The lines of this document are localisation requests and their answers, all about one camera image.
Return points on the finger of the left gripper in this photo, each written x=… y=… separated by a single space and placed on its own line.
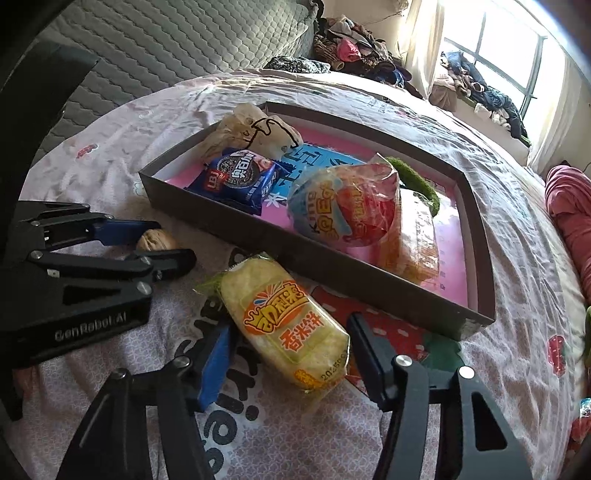
x=147 y=265
x=114 y=232

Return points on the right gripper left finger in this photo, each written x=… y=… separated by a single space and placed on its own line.
x=134 y=413

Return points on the walnut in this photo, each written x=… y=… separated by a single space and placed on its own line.
x=157 y=240

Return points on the blue cookie packet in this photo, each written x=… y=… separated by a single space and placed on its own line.
x=240 y=179

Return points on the yellow rice cracker packet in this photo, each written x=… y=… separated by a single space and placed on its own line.
x=288 y=328

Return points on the beige sheer drawstring pouch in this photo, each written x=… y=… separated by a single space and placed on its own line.
x=247 y=127

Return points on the surprise egg toy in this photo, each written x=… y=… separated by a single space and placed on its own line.
x=345 y=206

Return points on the clear cracker stack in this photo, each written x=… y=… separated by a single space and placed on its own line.
x=410 y=248

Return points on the red white plush toy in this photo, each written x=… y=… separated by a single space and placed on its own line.
x=580 y=428

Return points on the grey quilted headboard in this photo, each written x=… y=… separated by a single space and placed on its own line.
x=146 y=46

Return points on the dark shallow box tray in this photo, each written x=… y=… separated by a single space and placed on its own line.
x=332 y=268

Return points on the dark floral pillow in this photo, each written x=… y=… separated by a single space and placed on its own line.
x=297 y=65

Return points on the pink rolled blanket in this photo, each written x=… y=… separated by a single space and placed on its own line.
x=568 y=203

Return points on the clothes pile in corner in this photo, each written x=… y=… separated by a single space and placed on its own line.
x=350 y=48

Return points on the cream curtain right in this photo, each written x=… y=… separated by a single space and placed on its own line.
x=558 y=117

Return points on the cream curtain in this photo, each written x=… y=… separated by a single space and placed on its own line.
x=420 y=42
x=558 y=117

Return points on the clothes pile on windowsill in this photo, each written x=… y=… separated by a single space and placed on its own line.
x=456 y=78

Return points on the cream curtain left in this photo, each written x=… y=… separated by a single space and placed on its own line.
x=420 y=42

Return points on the window with dark frame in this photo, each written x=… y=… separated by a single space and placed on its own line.
x=503 y=40

